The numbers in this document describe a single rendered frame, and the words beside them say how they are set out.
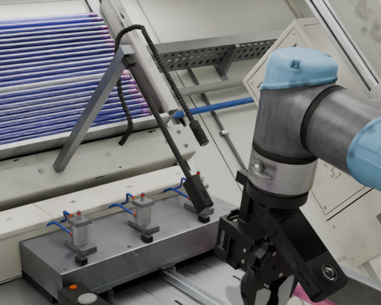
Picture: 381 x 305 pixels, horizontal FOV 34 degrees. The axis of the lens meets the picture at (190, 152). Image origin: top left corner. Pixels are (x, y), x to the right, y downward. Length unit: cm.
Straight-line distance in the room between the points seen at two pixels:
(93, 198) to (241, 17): 314
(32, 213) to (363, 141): 58
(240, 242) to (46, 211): 38
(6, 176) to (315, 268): 56
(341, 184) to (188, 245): 103
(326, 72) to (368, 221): 130
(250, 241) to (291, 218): 5
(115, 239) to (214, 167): 232
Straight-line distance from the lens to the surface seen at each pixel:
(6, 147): 105
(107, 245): 93
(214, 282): 94
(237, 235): 75
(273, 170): 68
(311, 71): 64
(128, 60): 84
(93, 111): 94
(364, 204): 191
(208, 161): 324
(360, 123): 60
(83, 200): 105
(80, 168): 111
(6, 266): 98
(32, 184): 107
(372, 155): 58
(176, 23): 377
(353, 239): 197
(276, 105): 65
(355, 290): 96
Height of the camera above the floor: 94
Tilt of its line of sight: 18 degrees up
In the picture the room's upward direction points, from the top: 28 degrees counter-clockwise
